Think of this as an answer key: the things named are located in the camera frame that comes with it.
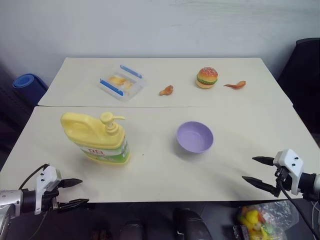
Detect thin white cable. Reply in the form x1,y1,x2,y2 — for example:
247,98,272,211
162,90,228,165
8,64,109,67
310,199,320,227

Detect orange toy food in container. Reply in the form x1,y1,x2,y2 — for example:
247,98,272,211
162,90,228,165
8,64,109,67
108,75,134,91

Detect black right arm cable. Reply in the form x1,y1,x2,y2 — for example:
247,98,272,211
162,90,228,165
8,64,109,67
277,181,316,240

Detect toy hamburger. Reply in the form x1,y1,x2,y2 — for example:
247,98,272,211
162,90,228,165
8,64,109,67
195,66,220,90

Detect purple plastic bowl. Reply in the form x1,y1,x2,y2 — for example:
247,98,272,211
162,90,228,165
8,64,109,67
176,121,215,154

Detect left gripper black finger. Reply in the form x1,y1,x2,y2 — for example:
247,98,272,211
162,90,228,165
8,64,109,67
57,198,90,214
60,178,84,190

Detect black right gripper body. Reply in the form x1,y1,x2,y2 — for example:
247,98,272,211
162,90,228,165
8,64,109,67
273,165,294,198

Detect toy orange shrimp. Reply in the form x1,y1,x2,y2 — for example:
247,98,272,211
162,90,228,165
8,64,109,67
222,80,247,91

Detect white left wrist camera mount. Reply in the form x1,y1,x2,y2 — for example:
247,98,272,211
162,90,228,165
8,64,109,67
34,165,63,216

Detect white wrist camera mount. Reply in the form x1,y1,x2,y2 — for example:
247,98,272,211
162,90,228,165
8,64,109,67
34,165,63,216
272,148,305,196

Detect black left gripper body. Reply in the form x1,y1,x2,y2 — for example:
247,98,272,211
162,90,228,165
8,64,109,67
40,178,64,214

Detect clear container with blue clips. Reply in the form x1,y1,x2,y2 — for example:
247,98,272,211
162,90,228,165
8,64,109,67
97,64,149,103

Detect toy fried chicken piece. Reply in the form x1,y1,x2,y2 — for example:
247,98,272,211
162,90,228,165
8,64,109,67
159,84,175,97

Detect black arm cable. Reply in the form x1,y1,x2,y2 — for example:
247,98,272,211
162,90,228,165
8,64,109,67
277,181,316,240
18,163,51,191

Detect yellow detergent pump bottle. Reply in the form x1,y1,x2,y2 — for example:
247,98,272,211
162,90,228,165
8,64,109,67
59,111,132,166

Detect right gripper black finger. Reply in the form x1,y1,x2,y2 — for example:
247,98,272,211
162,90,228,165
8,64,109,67
252,156,276,167
241,175,281,199

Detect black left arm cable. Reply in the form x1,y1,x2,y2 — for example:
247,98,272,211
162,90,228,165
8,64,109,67
18,163,51,191

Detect blue rolled mat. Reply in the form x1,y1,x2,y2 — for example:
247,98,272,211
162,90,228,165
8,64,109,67
12,73,49,107

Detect black chair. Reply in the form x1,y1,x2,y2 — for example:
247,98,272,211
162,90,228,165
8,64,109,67
276,37,320,153

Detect plastic bag of toy food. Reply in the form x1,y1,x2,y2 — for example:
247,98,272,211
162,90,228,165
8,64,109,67
231,199,300,240

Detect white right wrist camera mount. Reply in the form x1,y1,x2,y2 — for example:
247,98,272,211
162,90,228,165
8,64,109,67
272,148,305,196

